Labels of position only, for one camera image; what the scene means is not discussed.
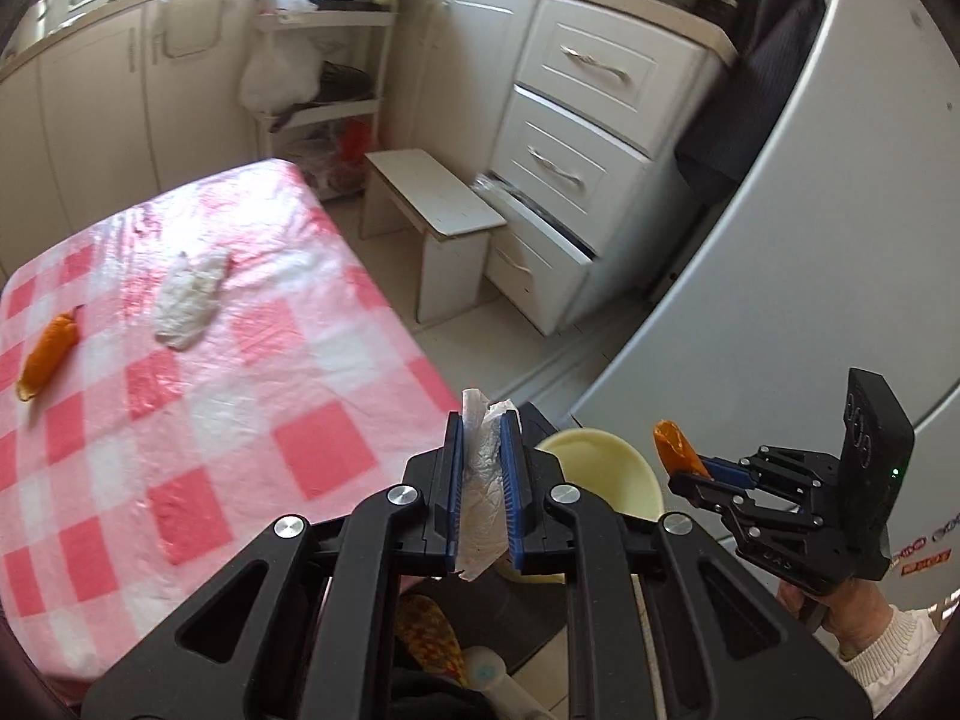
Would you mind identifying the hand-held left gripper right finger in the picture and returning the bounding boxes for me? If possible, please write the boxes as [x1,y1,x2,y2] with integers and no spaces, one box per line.
[501,409,875,720]

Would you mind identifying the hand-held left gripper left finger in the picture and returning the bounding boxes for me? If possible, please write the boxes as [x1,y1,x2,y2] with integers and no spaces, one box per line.
[79,411,462,720]

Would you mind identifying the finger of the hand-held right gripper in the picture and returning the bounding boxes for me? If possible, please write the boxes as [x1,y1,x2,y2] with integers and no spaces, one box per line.
[697,446,837,500]
[666,471,818,552]

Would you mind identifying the white tissue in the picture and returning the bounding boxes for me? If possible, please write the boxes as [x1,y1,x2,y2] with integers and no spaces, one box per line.
[457,388,518,582]

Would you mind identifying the orange peel piece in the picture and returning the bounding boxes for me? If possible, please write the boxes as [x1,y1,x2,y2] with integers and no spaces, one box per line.
[16,305,85,402]
[652,420,713,479]

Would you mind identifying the yellow plastic basin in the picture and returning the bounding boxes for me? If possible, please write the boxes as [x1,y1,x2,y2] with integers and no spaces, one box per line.
[495,427,665,586]

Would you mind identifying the black trash bin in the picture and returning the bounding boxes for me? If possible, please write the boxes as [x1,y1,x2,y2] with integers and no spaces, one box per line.
[405,577,571,691]

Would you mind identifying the yellow patterned snack packet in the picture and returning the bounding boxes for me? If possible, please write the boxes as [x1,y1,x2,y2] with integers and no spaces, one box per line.
[395,595,467,687]

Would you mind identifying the clear plastic bottle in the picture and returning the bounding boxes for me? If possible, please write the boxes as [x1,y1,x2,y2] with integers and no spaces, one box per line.
[463,645,545,720]

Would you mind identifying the person's right forearm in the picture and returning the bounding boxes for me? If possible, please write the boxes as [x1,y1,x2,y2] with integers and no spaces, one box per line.
[836,604,942,717]

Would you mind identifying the person's right hand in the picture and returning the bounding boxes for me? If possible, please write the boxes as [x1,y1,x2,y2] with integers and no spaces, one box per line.
[776,577,897,659]

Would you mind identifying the pink checkered tablecloth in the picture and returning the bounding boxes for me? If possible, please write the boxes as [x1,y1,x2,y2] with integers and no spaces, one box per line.
[0,157,470,683]

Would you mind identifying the white refrigerator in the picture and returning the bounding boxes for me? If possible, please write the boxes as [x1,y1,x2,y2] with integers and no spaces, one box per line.
[566,0,960,601]

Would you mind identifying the white wooden stool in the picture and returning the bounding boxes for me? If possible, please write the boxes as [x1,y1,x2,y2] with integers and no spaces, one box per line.
[362,148,507,325]

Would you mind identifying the white crumpled paper wad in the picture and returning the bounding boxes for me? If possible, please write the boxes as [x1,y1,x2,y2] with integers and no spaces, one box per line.
[154,250,232,350]

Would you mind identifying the dark hanging cloth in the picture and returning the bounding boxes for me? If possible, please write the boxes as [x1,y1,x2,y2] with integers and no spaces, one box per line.
[673,0,830,203]

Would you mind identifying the red plastic bag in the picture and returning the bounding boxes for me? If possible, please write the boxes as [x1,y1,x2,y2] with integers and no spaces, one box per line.
[300,120,372,192]

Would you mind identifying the white drawer unit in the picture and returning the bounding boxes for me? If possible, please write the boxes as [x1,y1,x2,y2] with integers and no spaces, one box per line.
[472,0,740,338]

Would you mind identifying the black frying pan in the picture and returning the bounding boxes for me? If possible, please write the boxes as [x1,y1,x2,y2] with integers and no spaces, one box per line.
[270,60,376,132]

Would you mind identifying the large white plastic bag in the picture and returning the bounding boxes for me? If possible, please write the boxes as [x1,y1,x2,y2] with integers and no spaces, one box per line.
[240,37,323,110]

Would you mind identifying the white trolley rack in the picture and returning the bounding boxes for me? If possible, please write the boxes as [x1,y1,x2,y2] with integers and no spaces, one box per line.
[251,4,398,196]

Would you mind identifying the white hanging waste bin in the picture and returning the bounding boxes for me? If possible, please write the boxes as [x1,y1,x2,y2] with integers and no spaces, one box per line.
[154,0,226,61]

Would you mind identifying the cream base cabinets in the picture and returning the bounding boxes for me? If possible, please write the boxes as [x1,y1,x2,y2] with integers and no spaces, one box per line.
[0,0,541,196]

